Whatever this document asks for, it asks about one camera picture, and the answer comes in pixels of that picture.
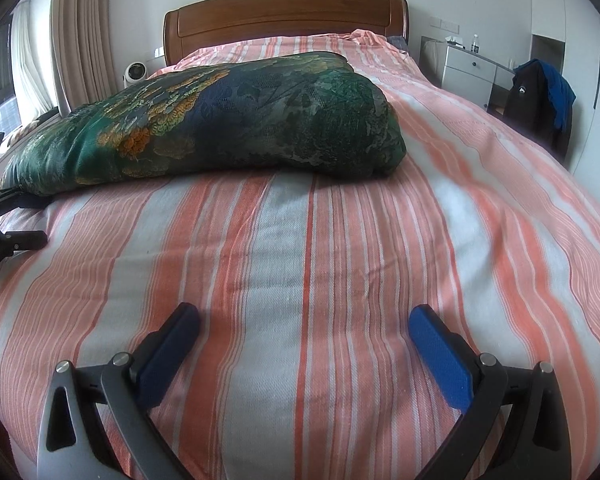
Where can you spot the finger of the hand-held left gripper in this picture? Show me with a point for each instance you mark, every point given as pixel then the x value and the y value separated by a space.
pixel 20 200
pixel 25 241

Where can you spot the white wall switch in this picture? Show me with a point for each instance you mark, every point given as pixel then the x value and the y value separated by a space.
pixel 443 23

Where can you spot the clear bottle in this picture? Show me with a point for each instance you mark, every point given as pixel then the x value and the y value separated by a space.
pixel 475 44

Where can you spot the white wardrobe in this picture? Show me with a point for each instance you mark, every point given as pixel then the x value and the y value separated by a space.
pixel 580 20

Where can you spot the green patterned jacket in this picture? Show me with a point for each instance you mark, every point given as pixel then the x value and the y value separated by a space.
pixel 230 120

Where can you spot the small white fan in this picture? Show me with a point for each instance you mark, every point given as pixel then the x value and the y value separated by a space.
pixel 135 72

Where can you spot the window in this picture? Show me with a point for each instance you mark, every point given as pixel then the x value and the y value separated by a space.
pixel 0 90

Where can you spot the blue garment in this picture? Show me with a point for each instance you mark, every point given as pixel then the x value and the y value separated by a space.
pixel 560 97

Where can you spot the grey pillow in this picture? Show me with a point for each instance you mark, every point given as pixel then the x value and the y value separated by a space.
pixel 397 43

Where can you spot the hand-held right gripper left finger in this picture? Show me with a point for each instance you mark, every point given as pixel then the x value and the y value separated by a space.
pixel 167 360

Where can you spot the tissue box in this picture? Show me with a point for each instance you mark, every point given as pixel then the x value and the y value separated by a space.
pixel 452 41

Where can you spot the grey leaning board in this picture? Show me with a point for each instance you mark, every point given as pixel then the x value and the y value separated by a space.
pixel 432 55

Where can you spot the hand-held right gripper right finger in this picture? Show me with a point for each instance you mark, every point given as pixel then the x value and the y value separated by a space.
pixel 440 355

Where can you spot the white sheer curtain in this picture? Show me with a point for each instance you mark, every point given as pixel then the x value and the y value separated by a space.
pixel 32 60

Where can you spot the pink striped bed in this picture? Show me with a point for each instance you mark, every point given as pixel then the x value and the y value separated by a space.
pixel 300 285

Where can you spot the wooden headboard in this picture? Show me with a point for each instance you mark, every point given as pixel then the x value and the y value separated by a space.
pixel 280 15

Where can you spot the dark jacket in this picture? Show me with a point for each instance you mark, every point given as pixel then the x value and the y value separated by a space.
pixel 527 102

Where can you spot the beige curtain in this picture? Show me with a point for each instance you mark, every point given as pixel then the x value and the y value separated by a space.
pixel 80 35

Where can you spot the white bedside drawer cabinet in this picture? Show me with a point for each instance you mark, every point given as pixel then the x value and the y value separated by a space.
pixel 472 67

